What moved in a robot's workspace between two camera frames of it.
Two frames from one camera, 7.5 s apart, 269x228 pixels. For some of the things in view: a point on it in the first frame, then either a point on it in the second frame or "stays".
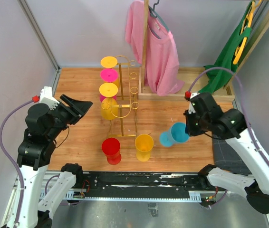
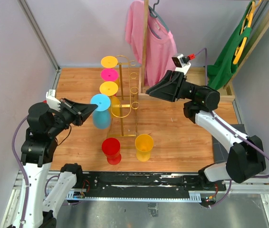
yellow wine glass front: x=144 y=143 stays
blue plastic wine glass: x=177 y=134 → x=101 y=115
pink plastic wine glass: x=108 y=75 stays
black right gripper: x=189 y=129 → x=178 y=80
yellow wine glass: x=109 y=62 stays
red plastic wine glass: x=111 y=147 stays
